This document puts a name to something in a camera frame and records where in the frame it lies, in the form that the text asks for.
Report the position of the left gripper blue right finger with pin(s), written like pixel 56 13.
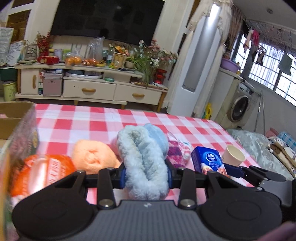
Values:
pixel 184 180

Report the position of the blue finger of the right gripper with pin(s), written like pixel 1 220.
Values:
pixel 234 171

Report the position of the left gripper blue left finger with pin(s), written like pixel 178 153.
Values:
pixel 108 180

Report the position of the light blue fluffy slipper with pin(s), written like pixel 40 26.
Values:
pixel 143 150

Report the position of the paper cup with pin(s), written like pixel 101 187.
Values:
pixel 233 156

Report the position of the purple crocheted item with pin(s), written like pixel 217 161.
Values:
pixel 179 152

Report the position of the orange rolled towel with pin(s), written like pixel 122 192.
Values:
pixel 93 156

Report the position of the blue tissue pack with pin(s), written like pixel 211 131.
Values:
pixel 206 159

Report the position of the washing machine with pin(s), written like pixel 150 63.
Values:
pixel 233 100

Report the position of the orange tissue pack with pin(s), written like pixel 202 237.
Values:
pixel 40 171

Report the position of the floral packaging bag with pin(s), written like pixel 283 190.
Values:
pixel 13 154

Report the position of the cream TV cabinet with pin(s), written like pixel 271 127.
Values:
pixel 91 84

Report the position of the red lantern ornament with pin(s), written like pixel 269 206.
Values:
pixel 159 76

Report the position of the purple plastic basin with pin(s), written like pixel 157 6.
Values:
pixel 229 65

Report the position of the pink storage box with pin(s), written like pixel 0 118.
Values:
pixel 52 84

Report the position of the cardboard box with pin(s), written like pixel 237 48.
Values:
pixel 18 118

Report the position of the framed picture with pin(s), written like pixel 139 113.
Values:
pixel 118 60

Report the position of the potted flower plant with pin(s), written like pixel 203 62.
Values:
pixel 148 59

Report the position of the bag of oranges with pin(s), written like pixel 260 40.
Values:
pixel 72 59

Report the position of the white standing air conditioner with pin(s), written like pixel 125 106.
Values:
pixel 199 59

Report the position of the clear plastic bag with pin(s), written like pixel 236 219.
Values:
pixel 94 49

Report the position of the red gift box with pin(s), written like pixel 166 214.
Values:
pixel 48 60

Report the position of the green bin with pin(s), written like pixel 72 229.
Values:
pixel 9 90

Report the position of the red berry plant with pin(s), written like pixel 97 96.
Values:
pixel 44 43

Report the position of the black flat television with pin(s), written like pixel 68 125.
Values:
pixel 124 21

